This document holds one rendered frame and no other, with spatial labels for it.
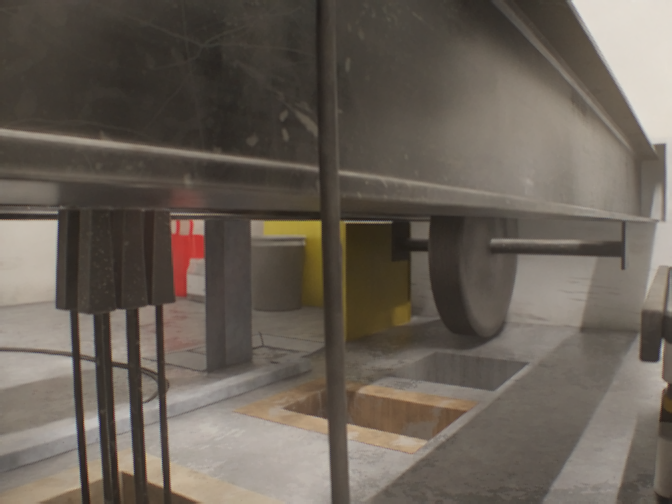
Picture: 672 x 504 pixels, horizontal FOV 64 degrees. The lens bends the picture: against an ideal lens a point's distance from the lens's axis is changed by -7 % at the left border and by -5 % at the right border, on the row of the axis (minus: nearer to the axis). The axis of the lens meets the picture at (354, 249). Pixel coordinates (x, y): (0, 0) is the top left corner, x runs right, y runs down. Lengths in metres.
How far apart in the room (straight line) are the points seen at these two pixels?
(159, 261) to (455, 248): 1.12
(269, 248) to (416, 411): 1.47
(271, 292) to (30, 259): 1.33
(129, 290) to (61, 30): 0.51
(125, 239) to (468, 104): 0.41
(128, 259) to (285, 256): 1.95
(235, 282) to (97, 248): 1.01
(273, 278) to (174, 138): 2.39
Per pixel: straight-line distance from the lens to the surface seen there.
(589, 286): 2.34
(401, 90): 0.43
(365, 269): 2.06
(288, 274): 2.64
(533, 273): 2.38
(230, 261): 1.65
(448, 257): 1.71
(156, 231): 0.74
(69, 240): 0.73
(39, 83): 0.22
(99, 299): 0.69
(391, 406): 1.36
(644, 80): 2.43
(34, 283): 3.31
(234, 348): 1.69
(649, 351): 0.59
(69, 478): 1.03
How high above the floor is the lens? 0.40
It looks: 3 degrees down
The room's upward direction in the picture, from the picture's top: straight up
